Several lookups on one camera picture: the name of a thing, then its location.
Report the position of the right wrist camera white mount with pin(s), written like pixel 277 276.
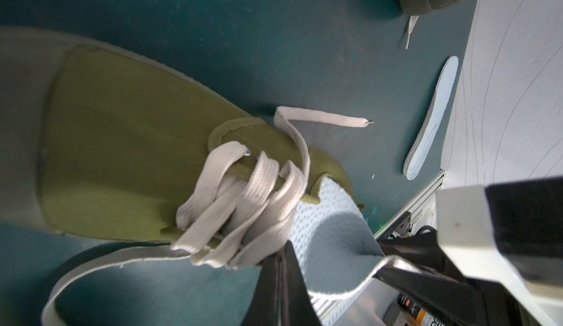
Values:
pixel 509 233

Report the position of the light blue insole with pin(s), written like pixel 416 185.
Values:
pixel 335 248
pixel 441 97

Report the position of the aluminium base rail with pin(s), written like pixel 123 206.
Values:
pixel 370 304

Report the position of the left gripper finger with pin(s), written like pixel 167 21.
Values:
pixel 281 297

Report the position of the green table mat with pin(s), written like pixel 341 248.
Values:
pixel 341 56

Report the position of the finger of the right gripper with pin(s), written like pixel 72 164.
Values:
pixel 432 280

